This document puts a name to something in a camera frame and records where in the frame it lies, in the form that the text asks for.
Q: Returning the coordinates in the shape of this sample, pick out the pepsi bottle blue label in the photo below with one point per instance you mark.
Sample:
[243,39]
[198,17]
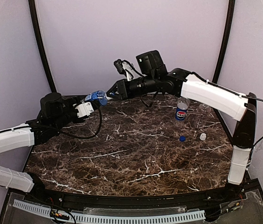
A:
[181,111]

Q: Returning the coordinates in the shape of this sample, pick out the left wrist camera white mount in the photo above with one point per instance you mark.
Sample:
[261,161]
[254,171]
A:
[83,109]

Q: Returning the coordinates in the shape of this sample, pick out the white flip bottle cap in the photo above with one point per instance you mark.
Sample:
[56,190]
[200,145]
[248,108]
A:
[203,136]

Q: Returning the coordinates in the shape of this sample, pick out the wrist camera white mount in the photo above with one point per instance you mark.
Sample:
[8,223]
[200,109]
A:
[83,109]
[125,68]

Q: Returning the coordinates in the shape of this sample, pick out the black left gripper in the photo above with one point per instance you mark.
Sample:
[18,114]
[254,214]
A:
[76,102]

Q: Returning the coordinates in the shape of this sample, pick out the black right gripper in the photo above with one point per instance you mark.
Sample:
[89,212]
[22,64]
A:
[122,89]

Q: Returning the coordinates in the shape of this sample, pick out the small water bottle blue label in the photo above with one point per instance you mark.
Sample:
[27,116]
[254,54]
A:
[99,96]

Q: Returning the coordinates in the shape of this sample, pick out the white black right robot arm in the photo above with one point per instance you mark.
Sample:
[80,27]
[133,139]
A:
[183,83]

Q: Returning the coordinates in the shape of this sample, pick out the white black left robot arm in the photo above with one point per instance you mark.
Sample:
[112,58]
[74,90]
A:
[56,112]

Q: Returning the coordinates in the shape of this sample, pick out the black right rear frame post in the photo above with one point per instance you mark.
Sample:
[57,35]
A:
[225,39]

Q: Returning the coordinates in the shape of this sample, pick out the white slotted cable duct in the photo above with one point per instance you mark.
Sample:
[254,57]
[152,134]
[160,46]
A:
[174,215]

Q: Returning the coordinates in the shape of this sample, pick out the large clear plastic bottle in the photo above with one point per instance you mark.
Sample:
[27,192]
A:
[202,116]

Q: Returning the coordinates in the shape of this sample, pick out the black right table edge rail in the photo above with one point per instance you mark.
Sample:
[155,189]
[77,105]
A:
[222,137]

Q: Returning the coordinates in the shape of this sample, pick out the blue pepsi bottle cap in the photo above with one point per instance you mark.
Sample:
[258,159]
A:
[182,138]

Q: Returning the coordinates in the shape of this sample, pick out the black left rear frame post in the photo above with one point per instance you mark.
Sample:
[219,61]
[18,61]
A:
[40,45]

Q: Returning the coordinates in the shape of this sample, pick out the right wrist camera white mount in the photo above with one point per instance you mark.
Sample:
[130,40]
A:
[125,68]

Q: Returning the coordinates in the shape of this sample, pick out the black front table rail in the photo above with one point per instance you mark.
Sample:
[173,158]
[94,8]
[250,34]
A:
[203,199]

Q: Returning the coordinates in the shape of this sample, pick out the black frame post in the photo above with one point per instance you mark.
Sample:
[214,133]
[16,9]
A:
[40,45]
[225,39]

